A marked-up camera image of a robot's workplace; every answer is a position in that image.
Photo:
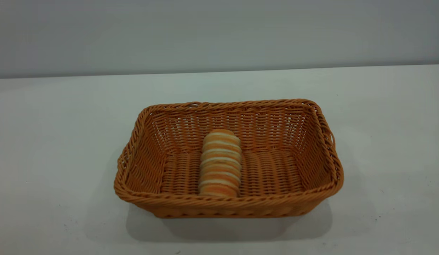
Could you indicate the striped spiral bread roll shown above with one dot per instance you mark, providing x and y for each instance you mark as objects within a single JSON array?
[{"x": 220, "y": 163}]

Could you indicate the orange woven wicker basket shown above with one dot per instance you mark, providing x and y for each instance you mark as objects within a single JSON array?
[{"x": 276, "y": 170}]

